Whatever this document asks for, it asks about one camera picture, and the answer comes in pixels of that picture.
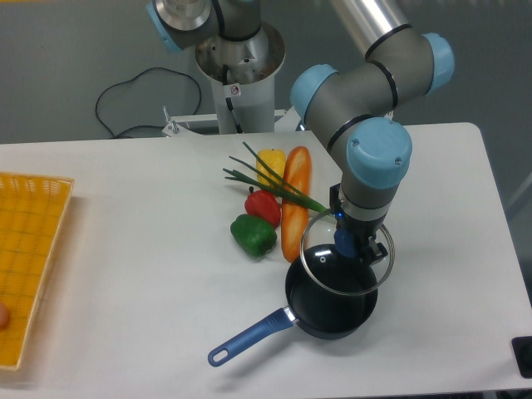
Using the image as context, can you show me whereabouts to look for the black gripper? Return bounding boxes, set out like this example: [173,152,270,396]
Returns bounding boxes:
[329,185,388,266]

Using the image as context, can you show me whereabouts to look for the glass pot lid blue knob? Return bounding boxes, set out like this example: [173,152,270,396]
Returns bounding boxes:
[299,209,396,297]

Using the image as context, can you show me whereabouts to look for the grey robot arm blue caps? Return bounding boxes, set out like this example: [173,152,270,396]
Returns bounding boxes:
[147,1,455,256]

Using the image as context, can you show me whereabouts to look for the orange baguette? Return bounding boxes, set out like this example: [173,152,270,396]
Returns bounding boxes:
[281,146,312,263]

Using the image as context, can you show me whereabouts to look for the green spring onion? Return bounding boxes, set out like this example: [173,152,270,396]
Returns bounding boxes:
[223,141,327,213]

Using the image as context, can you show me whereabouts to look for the red bell pepper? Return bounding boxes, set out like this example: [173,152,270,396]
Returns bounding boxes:
[244,190,281,229]

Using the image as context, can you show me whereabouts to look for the green bell pepper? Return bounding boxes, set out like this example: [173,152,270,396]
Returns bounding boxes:
[230,214,278,258]

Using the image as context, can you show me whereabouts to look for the yellow bell pepper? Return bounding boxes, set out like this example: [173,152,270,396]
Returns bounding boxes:
[255,149,286,187]

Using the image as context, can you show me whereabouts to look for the black object at table corner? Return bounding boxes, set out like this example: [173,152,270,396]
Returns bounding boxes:
[511,336,532,379]

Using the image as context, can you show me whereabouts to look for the yellow wicker basket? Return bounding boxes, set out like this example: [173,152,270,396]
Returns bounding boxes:
[1,172,75,371]

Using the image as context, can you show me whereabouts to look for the black saucepan blue handle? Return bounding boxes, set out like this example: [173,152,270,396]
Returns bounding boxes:
[208,244,378,367]

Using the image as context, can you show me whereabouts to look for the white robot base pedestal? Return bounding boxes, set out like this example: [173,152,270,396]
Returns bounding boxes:
[195,22,286,135]

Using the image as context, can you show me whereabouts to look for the white metal base bracket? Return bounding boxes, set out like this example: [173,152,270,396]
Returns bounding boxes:
[161,107,306,137]

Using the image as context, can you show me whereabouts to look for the black cable on floor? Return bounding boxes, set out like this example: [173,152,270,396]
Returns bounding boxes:
[95,66,203,139]

